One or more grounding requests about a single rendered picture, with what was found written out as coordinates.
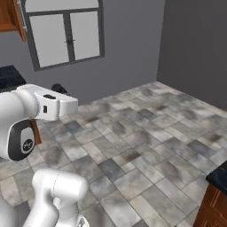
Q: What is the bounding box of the wooden cabinet door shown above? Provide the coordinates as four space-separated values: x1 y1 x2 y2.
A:
12 0 28 43

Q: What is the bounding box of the wooden wall cabinet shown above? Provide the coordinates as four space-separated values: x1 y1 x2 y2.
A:
0 0 18 33

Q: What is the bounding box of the grey framed window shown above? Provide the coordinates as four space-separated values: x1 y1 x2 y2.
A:
21 0 106 73

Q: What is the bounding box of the silver cabinet door handle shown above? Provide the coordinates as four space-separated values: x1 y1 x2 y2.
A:
17 0 28 33

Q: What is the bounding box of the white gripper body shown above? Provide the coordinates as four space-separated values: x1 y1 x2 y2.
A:
58 97 80 121

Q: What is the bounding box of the black rounded object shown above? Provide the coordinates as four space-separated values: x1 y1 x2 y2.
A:
51 83 71 97

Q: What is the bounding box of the wooden base cabinet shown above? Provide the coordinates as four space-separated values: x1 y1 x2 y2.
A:
29 119 43 146
192 182 227 227

